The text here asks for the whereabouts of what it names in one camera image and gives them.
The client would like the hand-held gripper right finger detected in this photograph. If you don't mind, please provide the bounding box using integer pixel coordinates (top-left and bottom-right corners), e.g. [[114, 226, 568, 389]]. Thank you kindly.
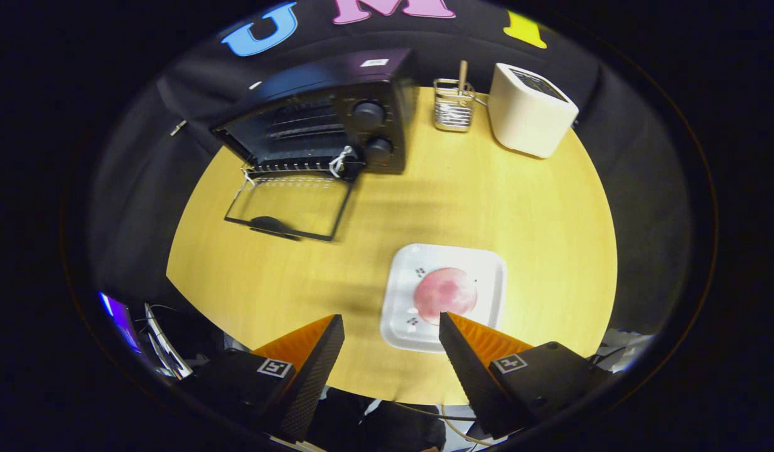
[[438, 312, 613, 440]]

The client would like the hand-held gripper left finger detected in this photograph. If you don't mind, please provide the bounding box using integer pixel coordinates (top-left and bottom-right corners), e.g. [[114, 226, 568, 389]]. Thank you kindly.
[[192, 314, 345, 443]]

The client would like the pink round meat slice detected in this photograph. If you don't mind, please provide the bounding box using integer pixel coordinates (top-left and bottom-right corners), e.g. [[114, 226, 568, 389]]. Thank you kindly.
[[414, 267, 479, 326]]

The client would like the white square plate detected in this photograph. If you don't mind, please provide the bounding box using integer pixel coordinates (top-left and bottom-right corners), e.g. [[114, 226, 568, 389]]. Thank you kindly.
[[380, 244, 508, 353]]

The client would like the black toaster oven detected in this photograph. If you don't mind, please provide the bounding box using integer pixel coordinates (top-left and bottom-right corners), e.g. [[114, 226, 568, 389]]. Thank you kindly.
[[210, 49, 419, 242]]

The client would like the cream pop-up toaster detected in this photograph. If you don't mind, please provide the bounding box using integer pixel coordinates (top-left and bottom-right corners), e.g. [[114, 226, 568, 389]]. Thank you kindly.
[[487, 63, 579, 159]]

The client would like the lit computer screen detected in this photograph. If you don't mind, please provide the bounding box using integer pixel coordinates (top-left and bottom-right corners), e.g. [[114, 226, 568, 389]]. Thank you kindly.
[[99, 291, 142, 354]]

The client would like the black backdrop cloth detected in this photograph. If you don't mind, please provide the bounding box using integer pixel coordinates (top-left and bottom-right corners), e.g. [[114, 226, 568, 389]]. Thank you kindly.
[[89, 0, 695, 333]]

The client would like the wire utensil holder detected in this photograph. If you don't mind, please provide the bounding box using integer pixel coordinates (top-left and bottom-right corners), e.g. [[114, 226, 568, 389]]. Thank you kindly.
[[433, 78, 476, 132]]

